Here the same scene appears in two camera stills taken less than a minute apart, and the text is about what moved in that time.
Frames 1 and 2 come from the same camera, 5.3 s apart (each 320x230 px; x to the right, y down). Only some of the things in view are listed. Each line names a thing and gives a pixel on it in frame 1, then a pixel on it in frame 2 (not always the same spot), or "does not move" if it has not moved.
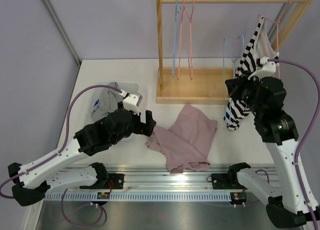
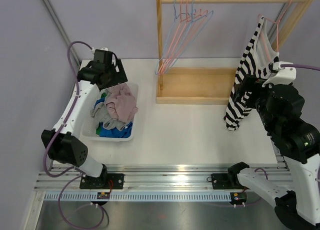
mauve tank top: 187,145 to 122,104
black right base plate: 227,181 does not move
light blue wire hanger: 177,5 to 175,34
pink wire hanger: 190,19 to 188,28
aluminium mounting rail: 144,178 does not move
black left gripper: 144,129 to 119,76
